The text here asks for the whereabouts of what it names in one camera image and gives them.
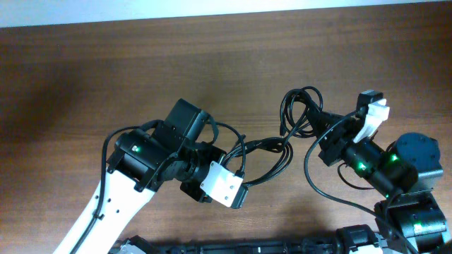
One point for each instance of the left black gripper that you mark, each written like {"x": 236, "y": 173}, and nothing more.
{"x": 210, "y": 152}

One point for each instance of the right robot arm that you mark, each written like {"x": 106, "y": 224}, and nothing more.
{"x": 404, "y": 173}

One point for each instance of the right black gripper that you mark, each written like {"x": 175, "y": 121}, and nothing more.
{"x": 335, "y": 142}

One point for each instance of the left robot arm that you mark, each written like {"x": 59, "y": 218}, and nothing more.
{"x": 144, "y": 157}

